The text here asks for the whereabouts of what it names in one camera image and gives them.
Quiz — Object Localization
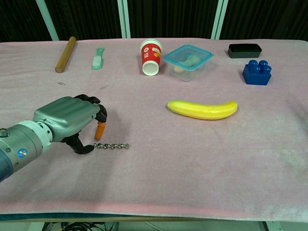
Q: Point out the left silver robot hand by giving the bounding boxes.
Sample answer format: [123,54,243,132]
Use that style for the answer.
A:
[33,94,108,155]

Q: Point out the silver ball chain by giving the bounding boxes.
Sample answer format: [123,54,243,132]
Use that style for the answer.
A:
[93,142,130,150]

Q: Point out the brown wooden rolling pin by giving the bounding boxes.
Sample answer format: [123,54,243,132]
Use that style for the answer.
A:
[54,36,77,73]

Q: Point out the green plastic brush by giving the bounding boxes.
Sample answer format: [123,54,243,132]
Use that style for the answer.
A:
[91,47,105,71]

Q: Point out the red paper cup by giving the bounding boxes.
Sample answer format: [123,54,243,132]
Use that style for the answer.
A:
[140,39,163,77]

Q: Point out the pink table cloth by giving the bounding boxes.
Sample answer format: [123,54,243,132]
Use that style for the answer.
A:
[0,38,308,222]

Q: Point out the clear container with blue lid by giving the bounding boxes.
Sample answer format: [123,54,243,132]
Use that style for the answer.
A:
[163,44,215,82]

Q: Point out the yellow banana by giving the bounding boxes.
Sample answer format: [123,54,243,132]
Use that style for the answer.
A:
[167,100,238,120]

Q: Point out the black rectangular tray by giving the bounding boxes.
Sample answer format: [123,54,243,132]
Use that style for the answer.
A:
[227,43,263,59]

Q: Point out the blue toy building block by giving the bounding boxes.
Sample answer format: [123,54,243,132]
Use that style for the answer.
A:
[242,59,273,86]

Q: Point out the white frame post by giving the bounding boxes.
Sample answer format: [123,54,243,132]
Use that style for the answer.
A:
[35,0,60,41]
[208,0,229,40]
[117,0,132,39]

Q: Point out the black floor cable bundle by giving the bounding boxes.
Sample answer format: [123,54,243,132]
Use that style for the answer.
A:
[42,221,116,231]

